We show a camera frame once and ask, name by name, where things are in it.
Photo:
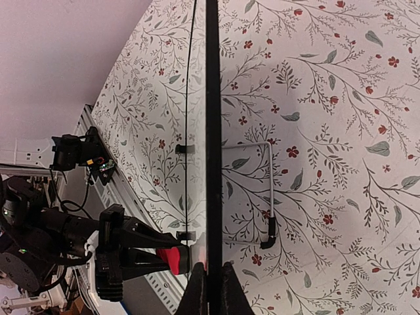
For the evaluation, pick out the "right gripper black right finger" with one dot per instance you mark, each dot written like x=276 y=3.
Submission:
x=232 y=298

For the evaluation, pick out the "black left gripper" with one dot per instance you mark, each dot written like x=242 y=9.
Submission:
x=113 y=266

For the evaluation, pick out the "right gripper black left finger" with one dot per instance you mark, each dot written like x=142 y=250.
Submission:
x=194 y=300

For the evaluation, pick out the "red whiteboard eraser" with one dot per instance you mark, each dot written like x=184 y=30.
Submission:
x=178 y=259

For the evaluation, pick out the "white whiteboard black frame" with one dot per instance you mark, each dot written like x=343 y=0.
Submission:
x=202 y=187

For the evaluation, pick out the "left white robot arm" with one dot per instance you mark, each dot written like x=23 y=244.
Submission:
x=36 y=238

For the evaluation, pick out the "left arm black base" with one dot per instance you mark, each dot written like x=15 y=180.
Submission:
x=88 y=150

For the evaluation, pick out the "black whiteboard stand foot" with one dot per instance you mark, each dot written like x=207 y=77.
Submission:
x=184 y=149

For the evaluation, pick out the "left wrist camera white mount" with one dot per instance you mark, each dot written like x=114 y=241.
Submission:
x=90 y=274

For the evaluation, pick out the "aluminium front rail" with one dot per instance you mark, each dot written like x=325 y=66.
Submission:
x=167 y=288

